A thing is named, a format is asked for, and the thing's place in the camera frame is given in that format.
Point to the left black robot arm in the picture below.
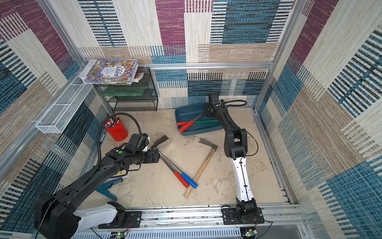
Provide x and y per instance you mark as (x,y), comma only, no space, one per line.
(56,215)

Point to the colourful picture book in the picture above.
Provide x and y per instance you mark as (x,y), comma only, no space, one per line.
(111,71)

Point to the blue book on table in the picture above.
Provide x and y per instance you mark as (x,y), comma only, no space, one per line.
(121,173)

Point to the chrome hoe blue grip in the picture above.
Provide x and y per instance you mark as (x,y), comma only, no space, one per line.
(162,142)

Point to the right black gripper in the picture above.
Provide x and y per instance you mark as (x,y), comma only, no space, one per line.
(206,111)

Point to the red pen cup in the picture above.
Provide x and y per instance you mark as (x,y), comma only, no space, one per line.
(115,127)

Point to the teal plastic clamp tool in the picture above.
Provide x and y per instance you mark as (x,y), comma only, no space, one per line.
(104,188)

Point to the black wire shelf rack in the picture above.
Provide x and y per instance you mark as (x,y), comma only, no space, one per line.
(147,102)

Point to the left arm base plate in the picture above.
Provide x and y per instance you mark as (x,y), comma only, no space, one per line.
(131,219)

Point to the white wire mesh basket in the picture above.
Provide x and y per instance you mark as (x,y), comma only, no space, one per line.
(56,119)

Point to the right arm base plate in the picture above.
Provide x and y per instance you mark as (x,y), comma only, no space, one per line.
(232,216)

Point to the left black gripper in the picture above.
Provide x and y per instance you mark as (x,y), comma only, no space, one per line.
(151,159)

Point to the grey hoe red grip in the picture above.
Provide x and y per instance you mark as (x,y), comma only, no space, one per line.
(177,174)
(191,122)

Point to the green tray on shelf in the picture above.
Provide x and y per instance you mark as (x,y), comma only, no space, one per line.
(123,91)

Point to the green hoe red grip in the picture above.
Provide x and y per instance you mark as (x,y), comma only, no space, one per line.
(199,122)

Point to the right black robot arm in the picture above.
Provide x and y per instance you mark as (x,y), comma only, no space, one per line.
(235,148)

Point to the wooden handle dark hoe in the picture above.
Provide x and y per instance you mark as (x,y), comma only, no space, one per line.
(207,159)

